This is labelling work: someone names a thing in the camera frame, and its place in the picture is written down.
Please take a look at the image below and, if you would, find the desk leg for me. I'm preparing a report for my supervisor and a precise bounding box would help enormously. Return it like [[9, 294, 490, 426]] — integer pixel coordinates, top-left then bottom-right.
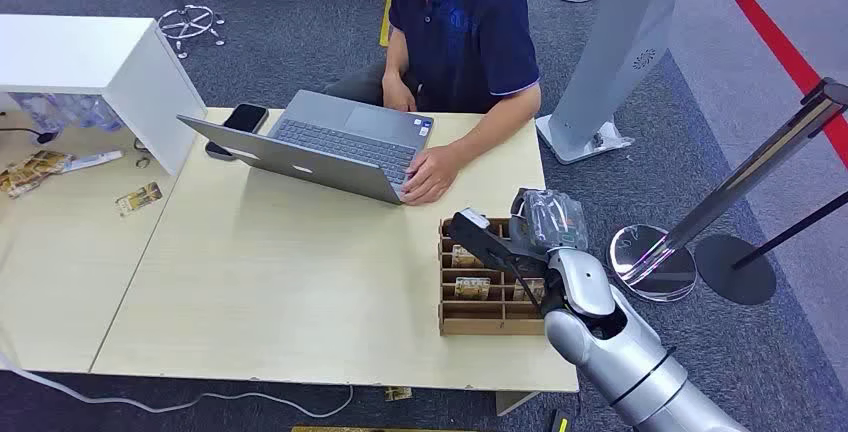
[[494, 391, 542, 418]]

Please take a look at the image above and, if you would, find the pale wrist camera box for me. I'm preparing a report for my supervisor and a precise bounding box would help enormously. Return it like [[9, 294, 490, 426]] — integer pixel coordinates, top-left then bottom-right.
[[458, 208, 492, 232]]

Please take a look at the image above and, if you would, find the red barrier belt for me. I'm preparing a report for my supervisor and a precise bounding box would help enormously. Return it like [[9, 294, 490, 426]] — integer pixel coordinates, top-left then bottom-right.
[[704, 0, 848, 169]]

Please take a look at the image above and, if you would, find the white cabinet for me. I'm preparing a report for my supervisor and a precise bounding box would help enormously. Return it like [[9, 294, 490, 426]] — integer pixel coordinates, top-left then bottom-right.
[[0, 14, 208, 177]]

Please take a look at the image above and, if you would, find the person's left hand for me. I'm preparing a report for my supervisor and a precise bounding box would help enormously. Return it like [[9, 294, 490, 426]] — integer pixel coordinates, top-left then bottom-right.
[[400, 145, 465, 207]]

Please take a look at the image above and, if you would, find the black cable with plug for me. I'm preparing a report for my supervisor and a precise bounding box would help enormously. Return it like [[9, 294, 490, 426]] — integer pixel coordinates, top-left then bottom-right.
[[0, 126, 59, 146]]

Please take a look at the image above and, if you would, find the black stanchion post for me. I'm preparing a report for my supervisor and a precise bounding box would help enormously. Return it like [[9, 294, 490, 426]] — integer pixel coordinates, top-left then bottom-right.
[[693, 190, 848, 307]]

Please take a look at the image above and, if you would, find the person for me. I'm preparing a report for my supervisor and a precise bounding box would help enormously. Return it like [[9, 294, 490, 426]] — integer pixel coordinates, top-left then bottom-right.
[[324, 0, 543, 207]]

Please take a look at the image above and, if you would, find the grey laptop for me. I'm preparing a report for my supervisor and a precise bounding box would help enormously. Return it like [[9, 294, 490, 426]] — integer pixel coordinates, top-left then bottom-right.
[[176, 89, 435, 206]]

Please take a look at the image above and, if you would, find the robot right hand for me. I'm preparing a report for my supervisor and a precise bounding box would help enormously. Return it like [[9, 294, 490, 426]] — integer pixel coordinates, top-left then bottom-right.
[[508, 188, 591, 260]]

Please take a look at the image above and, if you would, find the chrome chair base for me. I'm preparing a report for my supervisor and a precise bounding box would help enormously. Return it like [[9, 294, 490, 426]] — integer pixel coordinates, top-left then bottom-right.
[[156, 4, 227, 61]]

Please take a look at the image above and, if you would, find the person's right hand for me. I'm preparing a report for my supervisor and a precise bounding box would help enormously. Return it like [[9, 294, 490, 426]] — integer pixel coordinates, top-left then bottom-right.
[[382, 72, 419, 114]]

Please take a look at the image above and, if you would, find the black smartphone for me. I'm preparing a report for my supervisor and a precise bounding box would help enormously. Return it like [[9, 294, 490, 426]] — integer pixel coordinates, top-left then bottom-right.
[[222, 103, 270, 135]]

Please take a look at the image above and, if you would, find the clear plastic bottles pack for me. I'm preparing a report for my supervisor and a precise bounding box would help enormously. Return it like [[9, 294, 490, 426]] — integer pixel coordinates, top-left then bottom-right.
[[9, 92, 125, 136]]

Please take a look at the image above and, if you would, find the white tube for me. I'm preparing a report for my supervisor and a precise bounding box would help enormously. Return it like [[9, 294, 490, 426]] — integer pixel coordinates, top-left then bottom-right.
[[62, 149, 126, 175]]

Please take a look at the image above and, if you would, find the single printed card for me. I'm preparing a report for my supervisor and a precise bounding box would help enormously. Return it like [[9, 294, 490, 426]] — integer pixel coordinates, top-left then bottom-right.
[[115, 181, 165, 218]]

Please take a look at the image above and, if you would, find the grey kiosk stand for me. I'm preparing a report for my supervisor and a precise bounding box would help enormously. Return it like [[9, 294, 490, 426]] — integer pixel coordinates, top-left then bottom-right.
[[535, 0, 688, 166]]

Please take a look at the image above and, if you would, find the chrome stanchion post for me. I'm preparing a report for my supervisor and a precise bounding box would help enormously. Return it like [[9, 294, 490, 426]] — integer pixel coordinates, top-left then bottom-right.
[[608, 77, 848, 304]]

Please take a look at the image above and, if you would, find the yellow floor tape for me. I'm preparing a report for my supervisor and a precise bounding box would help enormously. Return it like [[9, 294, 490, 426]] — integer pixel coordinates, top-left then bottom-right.
[[378, 0, 394, 49]]

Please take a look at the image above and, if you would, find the cardboard card holder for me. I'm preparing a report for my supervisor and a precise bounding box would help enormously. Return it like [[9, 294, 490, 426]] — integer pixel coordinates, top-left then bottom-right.
[[437, 216, 549, 338]]

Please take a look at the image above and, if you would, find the black camera bracket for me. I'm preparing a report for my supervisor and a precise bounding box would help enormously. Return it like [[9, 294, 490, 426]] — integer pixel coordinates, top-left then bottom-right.
[[448, 211, 551, 314]]

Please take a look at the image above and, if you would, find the printed card in holder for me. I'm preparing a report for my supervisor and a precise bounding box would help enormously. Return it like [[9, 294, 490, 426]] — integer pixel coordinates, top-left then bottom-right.
[[453, 276, 492, 302], [451, 245, 486, 270], [512, 277, 547, 304]]

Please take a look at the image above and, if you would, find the white floor cable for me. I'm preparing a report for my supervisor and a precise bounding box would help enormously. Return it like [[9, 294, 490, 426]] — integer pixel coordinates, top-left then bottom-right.
[[0, 348, 356, 420]]

